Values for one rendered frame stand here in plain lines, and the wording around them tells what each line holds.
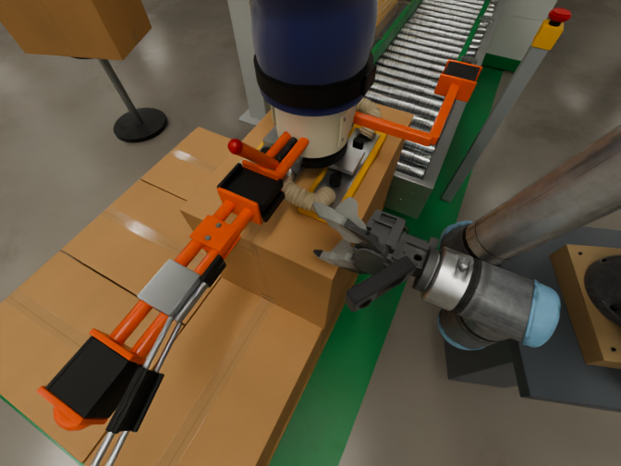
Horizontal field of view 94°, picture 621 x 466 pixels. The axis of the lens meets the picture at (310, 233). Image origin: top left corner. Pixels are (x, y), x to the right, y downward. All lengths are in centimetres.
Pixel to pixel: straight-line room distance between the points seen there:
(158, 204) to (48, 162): 158
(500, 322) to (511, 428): 125
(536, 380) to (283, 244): 66
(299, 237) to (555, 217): 44
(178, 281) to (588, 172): 55
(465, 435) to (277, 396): 93
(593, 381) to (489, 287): 55
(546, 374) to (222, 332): 86
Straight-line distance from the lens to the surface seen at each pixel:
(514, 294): 48
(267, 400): 96
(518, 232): 55
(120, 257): 128
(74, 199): 246
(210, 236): 50
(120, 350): 47
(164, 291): 48
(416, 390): 157
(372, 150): 81
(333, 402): 150
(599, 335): 97
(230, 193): 53
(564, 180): 50
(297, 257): 62
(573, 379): 96
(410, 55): 226
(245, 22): 218
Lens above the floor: 150
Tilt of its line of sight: 58 degrees down
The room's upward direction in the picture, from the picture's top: straight up
